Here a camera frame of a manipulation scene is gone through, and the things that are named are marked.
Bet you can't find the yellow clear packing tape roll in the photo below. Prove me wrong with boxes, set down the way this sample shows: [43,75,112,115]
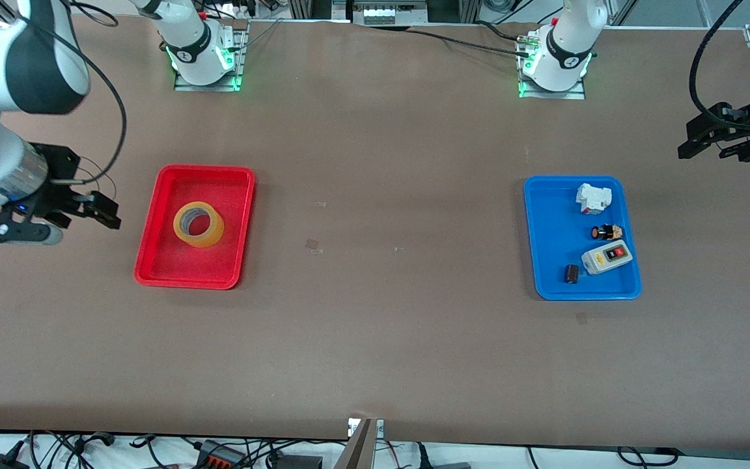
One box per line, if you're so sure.
[173,201,225,249]

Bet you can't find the red plastic tray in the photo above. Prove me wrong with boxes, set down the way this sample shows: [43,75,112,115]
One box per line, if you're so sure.
[133,164,257,291]

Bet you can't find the white circuit breaker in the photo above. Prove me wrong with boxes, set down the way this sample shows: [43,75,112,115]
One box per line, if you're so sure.
[576,183,612,215]

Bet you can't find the blue plastic tray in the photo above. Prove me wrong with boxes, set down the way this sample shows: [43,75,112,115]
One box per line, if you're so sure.
[523,175,643,302]

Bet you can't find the black orange power strip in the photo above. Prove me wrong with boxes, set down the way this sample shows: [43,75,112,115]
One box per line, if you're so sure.
[194,441,249,469]

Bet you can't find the grey rack equipment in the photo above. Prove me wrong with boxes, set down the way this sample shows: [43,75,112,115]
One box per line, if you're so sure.
[287,0,481,27]

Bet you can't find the thin black right gripper wire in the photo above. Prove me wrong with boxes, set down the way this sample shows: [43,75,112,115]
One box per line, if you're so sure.
[77,155,119,197]

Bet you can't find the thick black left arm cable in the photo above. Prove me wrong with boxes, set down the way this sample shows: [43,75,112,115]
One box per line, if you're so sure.
[688,0,747,122]

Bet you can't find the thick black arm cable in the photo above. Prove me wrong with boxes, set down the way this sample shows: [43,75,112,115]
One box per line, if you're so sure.
[688,0,747,122]
[55,0,128,187]

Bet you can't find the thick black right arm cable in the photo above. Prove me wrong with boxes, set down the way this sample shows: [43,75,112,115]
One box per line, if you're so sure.
[55,0,128,187]

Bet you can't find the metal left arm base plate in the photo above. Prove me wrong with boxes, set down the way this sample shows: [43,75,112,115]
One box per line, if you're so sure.
[517,36,588,100]

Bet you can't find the grey switch box red black buttons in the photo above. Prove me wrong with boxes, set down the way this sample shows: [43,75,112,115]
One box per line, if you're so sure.
[581,239,633,276]

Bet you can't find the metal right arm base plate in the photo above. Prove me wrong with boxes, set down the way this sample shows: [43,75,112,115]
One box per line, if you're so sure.
[173,20,249,92]

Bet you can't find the thin grey base cable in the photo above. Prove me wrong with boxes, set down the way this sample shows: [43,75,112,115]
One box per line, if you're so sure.
[243,18,283,50]

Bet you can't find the black cable across table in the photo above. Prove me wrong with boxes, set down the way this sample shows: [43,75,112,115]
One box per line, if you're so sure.
[406,21,529,58]

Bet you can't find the looped black floor cable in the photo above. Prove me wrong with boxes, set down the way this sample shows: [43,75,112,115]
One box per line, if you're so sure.
[616,446,683,467]

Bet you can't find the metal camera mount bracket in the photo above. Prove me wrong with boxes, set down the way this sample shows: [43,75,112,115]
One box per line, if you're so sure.
[333,417,386,469]

